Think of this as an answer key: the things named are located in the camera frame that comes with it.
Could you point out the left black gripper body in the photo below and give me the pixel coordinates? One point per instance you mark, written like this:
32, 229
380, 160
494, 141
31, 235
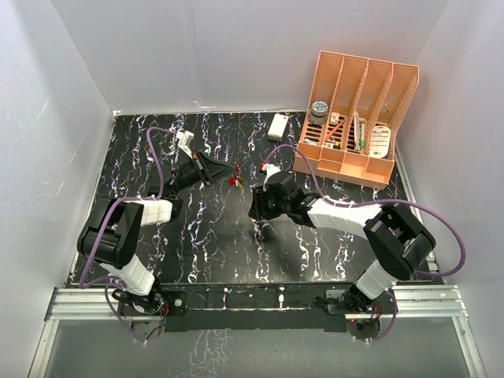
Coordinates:
188, 176

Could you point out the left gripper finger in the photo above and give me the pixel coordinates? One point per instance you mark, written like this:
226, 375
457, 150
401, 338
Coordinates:
207, 162
217, 174

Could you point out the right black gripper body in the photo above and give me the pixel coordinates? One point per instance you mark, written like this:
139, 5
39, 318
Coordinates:
268, 207

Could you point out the key with red tag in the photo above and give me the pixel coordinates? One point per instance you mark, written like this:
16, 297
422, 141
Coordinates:
233, 181

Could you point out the key with yellow tag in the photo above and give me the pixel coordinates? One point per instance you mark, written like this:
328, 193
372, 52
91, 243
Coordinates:
240, 186

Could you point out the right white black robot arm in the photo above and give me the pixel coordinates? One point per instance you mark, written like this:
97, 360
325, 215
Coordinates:
399, 241

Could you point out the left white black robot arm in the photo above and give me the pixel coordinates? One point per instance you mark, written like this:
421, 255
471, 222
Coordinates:
111, 233

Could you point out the white cardboard box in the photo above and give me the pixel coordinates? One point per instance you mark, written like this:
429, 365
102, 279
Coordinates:
277, 127

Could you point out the grey tape roll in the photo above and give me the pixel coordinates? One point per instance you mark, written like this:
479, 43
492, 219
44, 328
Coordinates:
318, 113

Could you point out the pink desk organizer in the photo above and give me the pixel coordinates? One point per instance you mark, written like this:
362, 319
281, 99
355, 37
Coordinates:
356, 107

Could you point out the pens in organizer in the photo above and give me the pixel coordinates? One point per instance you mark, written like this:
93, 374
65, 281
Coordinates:
359, 132

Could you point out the white packaged card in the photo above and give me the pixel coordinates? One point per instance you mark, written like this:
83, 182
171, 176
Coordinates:
380, 141

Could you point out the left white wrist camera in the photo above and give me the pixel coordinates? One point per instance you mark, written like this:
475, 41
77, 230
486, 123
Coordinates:
184, 140

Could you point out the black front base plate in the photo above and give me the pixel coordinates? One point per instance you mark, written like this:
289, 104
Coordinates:
333, 307

